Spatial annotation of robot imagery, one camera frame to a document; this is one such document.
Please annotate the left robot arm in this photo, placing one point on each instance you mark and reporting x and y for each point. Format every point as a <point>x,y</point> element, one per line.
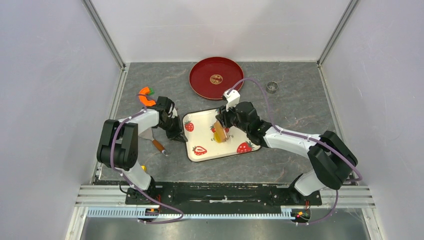
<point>118,146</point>

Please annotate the red round plate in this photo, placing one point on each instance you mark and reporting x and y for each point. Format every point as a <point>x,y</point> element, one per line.
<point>210,77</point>

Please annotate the wooden dough roller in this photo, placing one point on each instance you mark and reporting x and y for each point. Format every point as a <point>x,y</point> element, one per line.
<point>218,128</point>

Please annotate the white strawberry tray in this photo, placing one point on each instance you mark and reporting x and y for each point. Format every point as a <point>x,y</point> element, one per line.
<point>207,140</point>

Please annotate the metal scraper wooden handle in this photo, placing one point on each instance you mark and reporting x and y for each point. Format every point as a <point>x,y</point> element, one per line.
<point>148,135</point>

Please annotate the orange curved toy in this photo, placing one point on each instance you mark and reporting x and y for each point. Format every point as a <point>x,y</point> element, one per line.
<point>144,98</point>

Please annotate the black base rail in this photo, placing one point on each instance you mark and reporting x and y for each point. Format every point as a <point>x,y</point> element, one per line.
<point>201,198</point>

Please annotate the yellow dough ball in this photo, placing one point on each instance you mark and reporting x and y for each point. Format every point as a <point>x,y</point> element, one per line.
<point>217,138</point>

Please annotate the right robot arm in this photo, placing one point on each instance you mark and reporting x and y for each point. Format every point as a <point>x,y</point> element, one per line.
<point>332,161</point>

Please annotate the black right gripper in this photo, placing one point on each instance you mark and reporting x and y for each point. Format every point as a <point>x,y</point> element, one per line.
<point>224,116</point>

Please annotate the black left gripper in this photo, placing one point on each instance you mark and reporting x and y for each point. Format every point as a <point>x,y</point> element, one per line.
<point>177,134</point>

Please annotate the small metal ring cutter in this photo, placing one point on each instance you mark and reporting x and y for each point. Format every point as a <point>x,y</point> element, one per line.
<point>272,87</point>

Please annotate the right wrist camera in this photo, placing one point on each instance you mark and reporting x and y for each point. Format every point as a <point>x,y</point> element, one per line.
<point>232,98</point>

